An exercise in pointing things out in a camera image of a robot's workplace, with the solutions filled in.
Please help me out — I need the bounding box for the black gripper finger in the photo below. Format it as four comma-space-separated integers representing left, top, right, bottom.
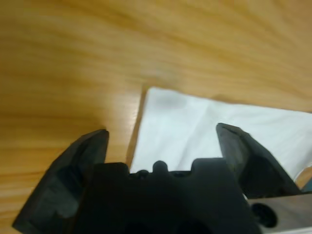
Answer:
216, 122, 301, 198
13, 129, 110, 234

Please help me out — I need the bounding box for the white Unitree t-shirt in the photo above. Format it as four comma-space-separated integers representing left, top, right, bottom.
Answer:
128, 86, 312, 182

